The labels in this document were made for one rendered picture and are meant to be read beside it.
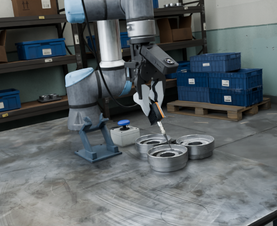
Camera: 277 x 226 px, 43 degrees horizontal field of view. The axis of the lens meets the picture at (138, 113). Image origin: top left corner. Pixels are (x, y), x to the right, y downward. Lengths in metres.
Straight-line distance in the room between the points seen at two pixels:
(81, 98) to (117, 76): 0.17
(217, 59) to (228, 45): 1.12
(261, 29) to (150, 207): 4.83
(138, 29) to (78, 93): 0.54
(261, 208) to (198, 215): 0.12
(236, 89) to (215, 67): 0.42
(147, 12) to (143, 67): 0.14
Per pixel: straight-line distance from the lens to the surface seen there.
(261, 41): 5.44
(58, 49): 4.57
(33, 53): 4.47
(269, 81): 5.44
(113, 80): 1.42
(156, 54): 0.92
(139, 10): 0.95
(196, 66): 4.99
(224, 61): 4.71
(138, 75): 0.94
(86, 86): 1.40
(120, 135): 1.12
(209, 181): 0.83
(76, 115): 1.42
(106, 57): 1.42
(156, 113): 0.96
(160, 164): 0.89
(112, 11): 1.03
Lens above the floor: 1.13
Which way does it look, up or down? 12 degrees down
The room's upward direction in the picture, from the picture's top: 6 degrees counter-clockwise
